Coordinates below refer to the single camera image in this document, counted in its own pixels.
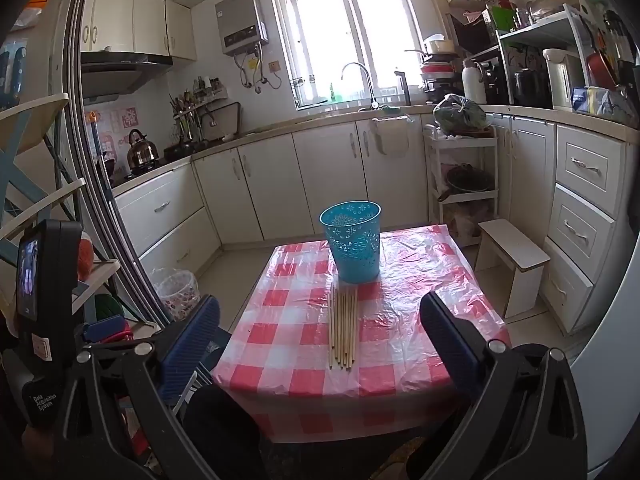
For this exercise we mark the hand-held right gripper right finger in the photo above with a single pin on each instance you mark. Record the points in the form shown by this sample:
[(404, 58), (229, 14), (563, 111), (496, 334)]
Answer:
[(450, 341)]

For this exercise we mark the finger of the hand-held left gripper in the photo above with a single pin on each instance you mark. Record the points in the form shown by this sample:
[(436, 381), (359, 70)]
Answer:
[(107, 326)]

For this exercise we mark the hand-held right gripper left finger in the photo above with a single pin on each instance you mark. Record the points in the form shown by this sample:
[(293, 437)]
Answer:
[(192, 336)]

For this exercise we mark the bundle of wooden chopsticks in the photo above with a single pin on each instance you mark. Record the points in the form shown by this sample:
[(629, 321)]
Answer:
[(342, 325)]

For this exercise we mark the blue perforated plastic container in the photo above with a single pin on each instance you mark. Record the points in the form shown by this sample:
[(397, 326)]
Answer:
[(352, 245)]

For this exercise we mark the floral trash bin with liner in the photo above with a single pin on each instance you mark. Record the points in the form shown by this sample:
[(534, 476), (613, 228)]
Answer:
[(174, 294)]

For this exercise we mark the red white checked tablecloth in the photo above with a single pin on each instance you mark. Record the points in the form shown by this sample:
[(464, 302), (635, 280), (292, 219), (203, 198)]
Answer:
[(295, 325)]

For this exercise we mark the white wooden stool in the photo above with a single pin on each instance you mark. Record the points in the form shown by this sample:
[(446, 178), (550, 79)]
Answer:
[(515, 255)]

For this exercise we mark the cream drawer cabinet beside stove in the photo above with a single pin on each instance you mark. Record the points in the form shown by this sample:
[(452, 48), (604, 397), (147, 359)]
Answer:
[(160, 215)]

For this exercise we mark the steel stovetop kettle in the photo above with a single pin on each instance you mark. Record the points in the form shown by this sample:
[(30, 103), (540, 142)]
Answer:
[(142, 152)]

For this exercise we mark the dark pot in trolley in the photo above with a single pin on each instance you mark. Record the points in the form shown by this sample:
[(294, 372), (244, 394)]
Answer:
[(469, 180)]

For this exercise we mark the white storage trolley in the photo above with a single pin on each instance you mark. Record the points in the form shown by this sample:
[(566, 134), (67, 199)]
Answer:
[(467, 150)]

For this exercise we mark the cream under-sink door cabinets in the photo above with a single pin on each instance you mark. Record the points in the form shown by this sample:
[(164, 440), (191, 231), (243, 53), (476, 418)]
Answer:
[(320, 175)]

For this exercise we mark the white hanging bag holder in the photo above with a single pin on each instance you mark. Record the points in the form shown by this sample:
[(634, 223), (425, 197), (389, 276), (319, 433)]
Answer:
[(392, 135)]

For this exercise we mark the black range hood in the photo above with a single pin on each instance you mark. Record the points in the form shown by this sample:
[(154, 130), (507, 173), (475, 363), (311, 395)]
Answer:
[(120, 67)]

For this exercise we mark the green plastic bag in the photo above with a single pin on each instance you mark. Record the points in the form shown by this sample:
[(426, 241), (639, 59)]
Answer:
[(460, 112)]

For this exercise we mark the white thermos jug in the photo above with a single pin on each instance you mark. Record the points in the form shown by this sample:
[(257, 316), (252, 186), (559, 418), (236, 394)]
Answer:
[(473, 82)]

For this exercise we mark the black cooking pot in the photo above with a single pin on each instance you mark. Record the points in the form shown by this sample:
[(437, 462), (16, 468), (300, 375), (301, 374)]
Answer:
[(529, 87)]

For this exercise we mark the chrome kitchen faucet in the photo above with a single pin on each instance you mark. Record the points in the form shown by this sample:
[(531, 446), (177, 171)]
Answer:
[(370, 85)]

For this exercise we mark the stack of bowls and pots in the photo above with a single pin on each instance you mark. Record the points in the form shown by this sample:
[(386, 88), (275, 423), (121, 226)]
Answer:
[(439, 70)]

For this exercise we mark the green glass bottle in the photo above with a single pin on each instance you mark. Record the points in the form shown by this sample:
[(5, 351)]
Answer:
[(332, 92)]

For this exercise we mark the white electric water boiler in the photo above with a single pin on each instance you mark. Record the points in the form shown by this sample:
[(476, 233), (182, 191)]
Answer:
[(562, 80)]

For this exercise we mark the black microwave oven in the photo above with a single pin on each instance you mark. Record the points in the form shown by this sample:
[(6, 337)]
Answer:
[(472, 35)]

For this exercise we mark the red frying pan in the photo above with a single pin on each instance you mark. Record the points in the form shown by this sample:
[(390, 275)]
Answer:
[(600, 67)]

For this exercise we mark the white countertop shelf rack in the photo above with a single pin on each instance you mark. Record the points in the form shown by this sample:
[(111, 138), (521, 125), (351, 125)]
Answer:
[(545, 30)]

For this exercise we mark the white framed window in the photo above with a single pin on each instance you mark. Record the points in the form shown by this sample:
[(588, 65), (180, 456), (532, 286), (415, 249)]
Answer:
[(350, 30)]

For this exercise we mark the green plastic board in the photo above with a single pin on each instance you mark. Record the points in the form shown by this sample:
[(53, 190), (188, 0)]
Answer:
[(501, 17)]

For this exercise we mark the sliding door frame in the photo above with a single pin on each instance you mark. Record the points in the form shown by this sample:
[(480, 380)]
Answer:
[(87, 170)]

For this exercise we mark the blue frame shelf rack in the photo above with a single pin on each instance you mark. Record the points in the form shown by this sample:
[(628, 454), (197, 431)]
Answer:
[(35, 125)]

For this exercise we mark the wall utensil rack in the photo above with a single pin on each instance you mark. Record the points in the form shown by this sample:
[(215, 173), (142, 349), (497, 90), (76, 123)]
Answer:
[(197, 110)]

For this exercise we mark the cream upper wall cabinets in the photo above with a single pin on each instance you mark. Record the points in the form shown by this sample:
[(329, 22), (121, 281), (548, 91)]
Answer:
[(145, 25)]

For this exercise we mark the grey wall water heater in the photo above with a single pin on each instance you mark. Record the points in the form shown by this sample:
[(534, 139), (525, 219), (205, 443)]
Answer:
[(241, 22)]

